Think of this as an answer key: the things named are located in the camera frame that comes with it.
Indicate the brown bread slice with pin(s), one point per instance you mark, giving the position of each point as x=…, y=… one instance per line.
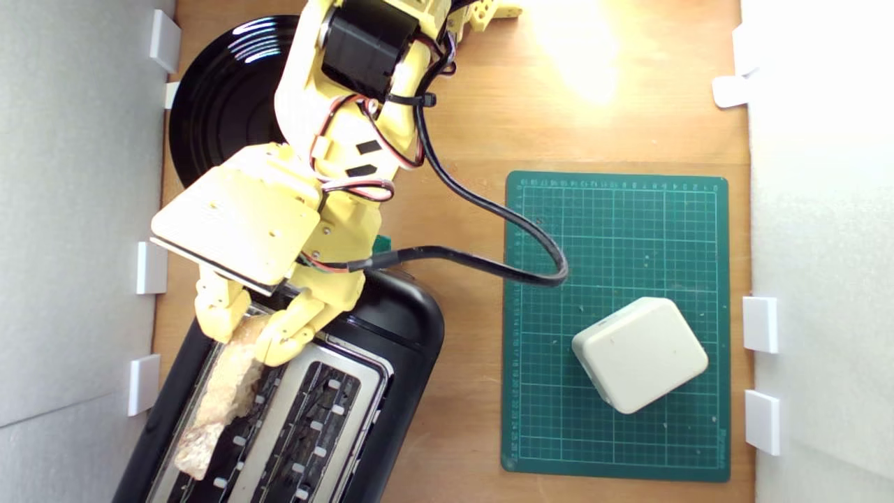
x=223, y=391

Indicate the green toaster lever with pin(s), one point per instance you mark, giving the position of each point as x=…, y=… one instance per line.
x=382, y=244

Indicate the black two-slot toaster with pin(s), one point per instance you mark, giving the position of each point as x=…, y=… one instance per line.
x=391, y=349

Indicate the black plate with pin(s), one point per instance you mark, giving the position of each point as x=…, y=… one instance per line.
x=223, y=105

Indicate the green cutting mat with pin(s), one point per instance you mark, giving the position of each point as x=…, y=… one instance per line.
x=614, y=384

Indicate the white block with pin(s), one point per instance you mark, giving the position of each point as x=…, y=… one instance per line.
x=639, y=353

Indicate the white wall clip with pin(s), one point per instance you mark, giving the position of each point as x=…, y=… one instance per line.
x=144, y=384
x=171, y=94
x=730, y=91
x=760, y=325
x=151, y=267
x=762, y=423
x=164, y=40
x=744, y=49

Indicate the yellow wrist camera mount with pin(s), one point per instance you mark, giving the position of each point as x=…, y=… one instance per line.
x=237, y=216

